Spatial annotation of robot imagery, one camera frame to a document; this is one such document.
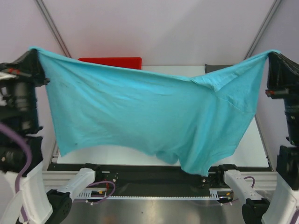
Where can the aluminium front frame rail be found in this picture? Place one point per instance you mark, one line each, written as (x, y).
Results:
(263, 180)

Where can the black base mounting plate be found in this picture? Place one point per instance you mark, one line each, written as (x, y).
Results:
(152, 181)

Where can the aluminium corner post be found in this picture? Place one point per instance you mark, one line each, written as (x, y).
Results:
(266, 22)
(52, 26)

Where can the folded grey t-shirt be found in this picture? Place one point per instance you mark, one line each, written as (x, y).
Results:
(212, 68)

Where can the light blue t-shirt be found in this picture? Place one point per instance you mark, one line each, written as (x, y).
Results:
(195, 121)

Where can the right aluminium corner post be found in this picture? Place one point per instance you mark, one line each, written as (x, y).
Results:
(266, 22)

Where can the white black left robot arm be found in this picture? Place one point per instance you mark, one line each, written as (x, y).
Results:
(21, 159)

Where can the left aluminium corner post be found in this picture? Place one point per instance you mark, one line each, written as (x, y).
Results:
(52, 26)

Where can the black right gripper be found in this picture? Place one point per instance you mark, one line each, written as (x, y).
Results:
(282, 73)

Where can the red plastic tray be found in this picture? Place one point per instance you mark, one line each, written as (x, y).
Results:
(123, 62)

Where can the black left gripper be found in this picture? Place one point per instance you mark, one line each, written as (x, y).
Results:
(29, 66)

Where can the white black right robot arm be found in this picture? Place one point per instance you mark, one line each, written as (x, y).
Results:
(284, 206)

